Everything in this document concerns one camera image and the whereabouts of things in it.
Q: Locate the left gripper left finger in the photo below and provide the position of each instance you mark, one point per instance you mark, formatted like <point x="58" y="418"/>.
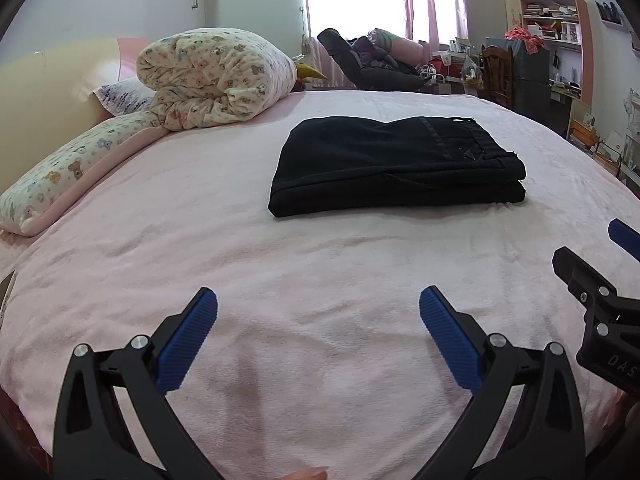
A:
<point x="91" y="437"/>

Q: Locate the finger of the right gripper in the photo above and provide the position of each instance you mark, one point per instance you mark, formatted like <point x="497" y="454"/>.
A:
<point x="583" y="281"/>
<point x="625" y="237"/>

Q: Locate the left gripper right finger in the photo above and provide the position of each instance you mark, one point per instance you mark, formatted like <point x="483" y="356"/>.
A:
<point x="546" y="438"/>

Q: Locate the black pants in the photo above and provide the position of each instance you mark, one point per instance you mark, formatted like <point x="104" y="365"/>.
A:
<point x="344" y="163"/>

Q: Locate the right hand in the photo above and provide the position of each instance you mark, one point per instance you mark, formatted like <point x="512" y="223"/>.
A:
<point x="621" y="414"/>

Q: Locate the left hand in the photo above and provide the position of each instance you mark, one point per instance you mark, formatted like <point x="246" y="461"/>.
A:
<point x="316" y="473"/>

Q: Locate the dark cabinet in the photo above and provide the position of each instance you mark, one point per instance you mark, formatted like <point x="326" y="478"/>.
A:
<point x="533" y="95"/>

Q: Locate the wooden chair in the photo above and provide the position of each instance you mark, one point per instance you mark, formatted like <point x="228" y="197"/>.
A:
<point x="498" y="75"/>

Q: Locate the pink bookshelf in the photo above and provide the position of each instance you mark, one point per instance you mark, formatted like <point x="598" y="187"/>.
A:
<point x="565" y="28"/>

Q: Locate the floral pink-edged pillow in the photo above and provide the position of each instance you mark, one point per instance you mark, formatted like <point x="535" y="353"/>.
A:
<point x="40" y="197"/>

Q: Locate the pink bed sheet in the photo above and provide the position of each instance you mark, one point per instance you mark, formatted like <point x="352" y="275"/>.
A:
<point x="318" y="357"/>

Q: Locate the black recliner chair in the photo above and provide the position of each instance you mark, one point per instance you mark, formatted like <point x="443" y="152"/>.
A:
<point x="381" y="61"/>

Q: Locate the purple patterned pillow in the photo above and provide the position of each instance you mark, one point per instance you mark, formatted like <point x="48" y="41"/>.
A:
<point x="124" y="97"/>

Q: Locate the yellow plush toy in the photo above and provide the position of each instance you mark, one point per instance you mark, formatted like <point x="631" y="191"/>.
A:
<point x="305" y="72"/>

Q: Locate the yellow pink headboard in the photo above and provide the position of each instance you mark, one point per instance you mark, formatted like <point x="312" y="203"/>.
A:
<point x="47" y="97"/>

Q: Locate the floral rolled duvet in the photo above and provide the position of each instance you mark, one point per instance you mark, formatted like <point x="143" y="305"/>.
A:
<point x="216" y="76"/>

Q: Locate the wall shelf with bottles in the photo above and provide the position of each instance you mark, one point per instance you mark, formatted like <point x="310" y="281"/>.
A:
<point x="610" y="15"/>

